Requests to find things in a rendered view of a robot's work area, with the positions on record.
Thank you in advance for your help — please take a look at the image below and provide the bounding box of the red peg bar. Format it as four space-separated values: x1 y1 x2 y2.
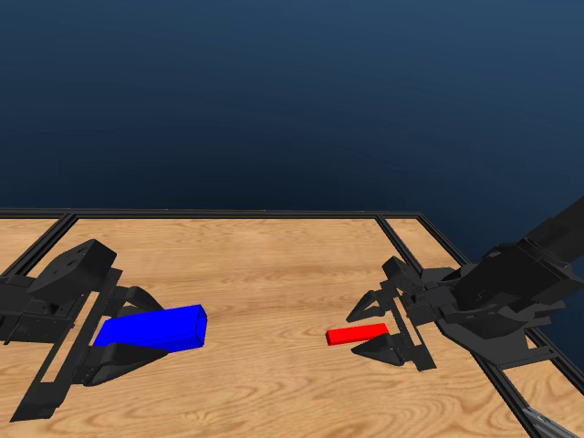
325 322 390 347

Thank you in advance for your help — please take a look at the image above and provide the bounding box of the blue hollow socket block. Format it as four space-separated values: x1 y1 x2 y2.
92 304 209 354

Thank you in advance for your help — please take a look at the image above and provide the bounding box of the black table frame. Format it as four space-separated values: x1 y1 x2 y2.
0 208 584 438

